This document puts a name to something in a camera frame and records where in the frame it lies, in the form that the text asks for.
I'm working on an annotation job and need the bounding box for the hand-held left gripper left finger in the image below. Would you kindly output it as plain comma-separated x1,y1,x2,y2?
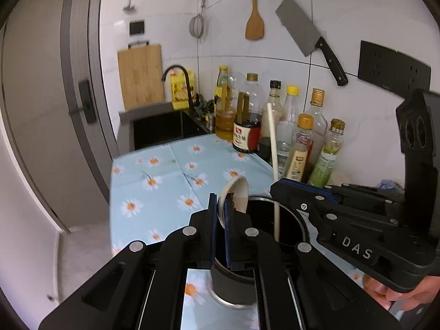
39,193,218,330

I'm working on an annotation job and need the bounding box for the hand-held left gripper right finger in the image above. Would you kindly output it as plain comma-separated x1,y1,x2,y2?
224,200,402,330

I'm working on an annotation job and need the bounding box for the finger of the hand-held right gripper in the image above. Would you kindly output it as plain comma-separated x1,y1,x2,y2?
322,183,405,214
270,178,402,276

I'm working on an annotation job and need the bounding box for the black utensil holder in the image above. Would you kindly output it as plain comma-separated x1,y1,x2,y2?
210,196,312,310

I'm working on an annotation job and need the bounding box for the white ceramic spoon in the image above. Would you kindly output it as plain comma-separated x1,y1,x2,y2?
216,175,249,229

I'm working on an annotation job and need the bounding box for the pale wooden chopstick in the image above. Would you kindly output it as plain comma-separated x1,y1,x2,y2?
267,103,281,242

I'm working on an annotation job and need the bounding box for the person's right hand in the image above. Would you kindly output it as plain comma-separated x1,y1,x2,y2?
364,275,440,312

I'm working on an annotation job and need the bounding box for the green label bottle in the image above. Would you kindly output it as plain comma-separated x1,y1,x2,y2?
307,118,346,188

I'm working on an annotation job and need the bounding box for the blue and white package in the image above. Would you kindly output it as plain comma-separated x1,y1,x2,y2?
377,178,404,194

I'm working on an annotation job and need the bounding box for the orange cap small sauce bottle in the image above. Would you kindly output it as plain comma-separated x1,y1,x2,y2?
284,113,315,183

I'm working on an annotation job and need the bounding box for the daisy print tablecloth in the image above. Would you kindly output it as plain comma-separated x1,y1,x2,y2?
109,133,365,330

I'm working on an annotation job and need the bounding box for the gold cap tall clear bottle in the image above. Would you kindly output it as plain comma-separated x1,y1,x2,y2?
304,88,328,179

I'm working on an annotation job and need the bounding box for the black cap vinegar bottle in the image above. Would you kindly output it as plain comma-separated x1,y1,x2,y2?
258,80,284,161

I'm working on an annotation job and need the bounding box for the yellow cap clear bottle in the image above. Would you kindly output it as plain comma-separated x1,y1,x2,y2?
276,85,300,176

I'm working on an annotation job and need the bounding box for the red label soy sauce bottle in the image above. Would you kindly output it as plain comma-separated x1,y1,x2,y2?
233,73,264,154

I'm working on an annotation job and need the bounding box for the black kitchen sink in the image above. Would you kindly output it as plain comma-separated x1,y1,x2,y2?
119,101,215,152

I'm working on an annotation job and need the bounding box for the dark clutter beside faucet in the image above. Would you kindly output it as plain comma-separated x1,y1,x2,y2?
197,97,216,132

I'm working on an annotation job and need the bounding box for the yellow cap cooking oil bottle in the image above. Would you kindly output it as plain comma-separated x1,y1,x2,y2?
214,65,238,142

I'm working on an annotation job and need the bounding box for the yellow oil jug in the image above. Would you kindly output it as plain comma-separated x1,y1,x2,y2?
170,69,197,111

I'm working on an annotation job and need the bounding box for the black faucet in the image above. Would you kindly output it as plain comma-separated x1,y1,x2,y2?
161,65,201,111

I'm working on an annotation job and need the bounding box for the wooden cutting board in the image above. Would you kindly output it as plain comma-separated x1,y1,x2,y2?
117,40,166,111

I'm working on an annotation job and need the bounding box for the hanging wooden spatula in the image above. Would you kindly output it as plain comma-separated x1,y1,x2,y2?
244,0,265,41

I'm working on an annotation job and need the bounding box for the hanging mesh strainer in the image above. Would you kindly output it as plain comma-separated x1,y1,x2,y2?
189,0,210,39

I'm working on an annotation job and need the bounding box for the grey door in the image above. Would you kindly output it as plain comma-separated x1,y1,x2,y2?
0,0,119,232

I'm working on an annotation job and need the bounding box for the black wall outlet panel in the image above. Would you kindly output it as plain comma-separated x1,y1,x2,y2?
357,40,432,92

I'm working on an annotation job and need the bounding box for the steel cleaver black handle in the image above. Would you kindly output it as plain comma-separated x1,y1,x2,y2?
274,0,349,87

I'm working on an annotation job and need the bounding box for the black door lock handle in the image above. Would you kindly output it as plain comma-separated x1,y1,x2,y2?
68,79,97,124

